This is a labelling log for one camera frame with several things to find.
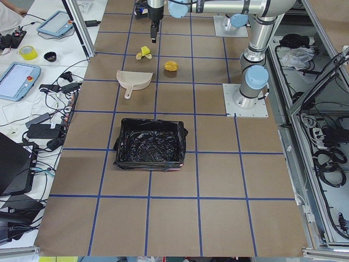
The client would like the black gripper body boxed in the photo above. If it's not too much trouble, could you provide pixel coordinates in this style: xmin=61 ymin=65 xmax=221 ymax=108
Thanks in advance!
xmin=147 ymin=0 xmax=164 ymax=22

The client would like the yellow sponge piece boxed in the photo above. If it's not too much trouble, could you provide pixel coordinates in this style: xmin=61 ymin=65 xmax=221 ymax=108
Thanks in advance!
xmin=141 ymin=46 xmax=151 ymax=56

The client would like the orange peel scrap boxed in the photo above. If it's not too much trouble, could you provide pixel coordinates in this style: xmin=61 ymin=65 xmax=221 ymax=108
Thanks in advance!
xmin=136 ymin=52 xmax=152 ymax=60

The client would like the yellow ball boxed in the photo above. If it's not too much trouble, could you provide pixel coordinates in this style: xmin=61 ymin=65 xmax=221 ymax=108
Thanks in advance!
xmin=164 ymin=61 xmax=179 ymax=72

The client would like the beige plastic dustpan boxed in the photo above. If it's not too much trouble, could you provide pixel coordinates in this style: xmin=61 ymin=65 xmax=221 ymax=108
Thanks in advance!
xmin=116 ymin=70 xmax=153 ymax=99

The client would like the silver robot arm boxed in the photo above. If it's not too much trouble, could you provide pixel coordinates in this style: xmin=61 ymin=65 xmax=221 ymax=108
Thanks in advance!
xmin=222 ymin=14 xmax=248 ymax=35
xmin=168 ymin=0 xmax=295 ymax=109

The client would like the bin with black bag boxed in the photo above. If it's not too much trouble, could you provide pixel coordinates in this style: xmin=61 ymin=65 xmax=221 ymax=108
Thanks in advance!
xmin=113 ymin=118 xmax=188 ymax=171

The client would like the blue teach pendant upper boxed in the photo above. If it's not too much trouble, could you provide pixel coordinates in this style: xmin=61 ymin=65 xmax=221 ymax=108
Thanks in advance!
xmin=37 ymin=10 xmax=73 ymax=38

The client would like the blue teach pendant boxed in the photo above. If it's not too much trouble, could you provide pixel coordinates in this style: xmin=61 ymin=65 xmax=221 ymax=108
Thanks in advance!
xmin=37 ymin=10 xmax=73 ymax=38
xmin=1 ymin=62 xmax=41 ymax=102

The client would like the black power strip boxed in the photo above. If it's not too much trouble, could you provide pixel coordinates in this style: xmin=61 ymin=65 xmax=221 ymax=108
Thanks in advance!
xmin=61 ymin=90 xmax=80 ymax=130

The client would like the yellow tape roll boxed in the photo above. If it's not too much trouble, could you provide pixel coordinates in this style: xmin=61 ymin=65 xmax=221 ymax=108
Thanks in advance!
xmin=19 ymin=46 xmax=38 ymax=61

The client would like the blue teach pendant lower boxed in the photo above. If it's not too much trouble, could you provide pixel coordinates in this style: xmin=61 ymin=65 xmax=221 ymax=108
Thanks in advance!
xmin=1 ymin=62 xmax=41 ymax=102

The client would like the white crumpled cloth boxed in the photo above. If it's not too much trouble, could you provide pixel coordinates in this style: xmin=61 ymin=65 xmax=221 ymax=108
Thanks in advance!
xmin=280 ymin=47 xmax=315 ymax=70

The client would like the black power adapter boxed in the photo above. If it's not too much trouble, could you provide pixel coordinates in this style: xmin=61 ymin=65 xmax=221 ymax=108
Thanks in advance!
xmin=27 ymin=123 xmax=64 ymax=139

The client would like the black computer monitor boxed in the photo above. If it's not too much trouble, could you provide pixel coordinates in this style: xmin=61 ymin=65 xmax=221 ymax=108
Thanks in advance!
xmin=1 ymin=134 xmax=38 ymax=197

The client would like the aluminium frame post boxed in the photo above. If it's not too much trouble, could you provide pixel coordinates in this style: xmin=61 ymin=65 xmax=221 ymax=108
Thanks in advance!
xmin=62 ymin=0 xmax=95 ymax=59

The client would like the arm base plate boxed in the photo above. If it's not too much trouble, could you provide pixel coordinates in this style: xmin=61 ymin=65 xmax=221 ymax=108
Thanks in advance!
xmin=213 ymin=14 xmax=248 ymax=38
xmin=222 ymin=84 xmax=269 ymax=118

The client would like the aluminium side frame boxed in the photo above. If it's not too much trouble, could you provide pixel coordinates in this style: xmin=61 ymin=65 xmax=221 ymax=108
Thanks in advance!
xmin=267 ymin=1 xmax=348 ymax=261

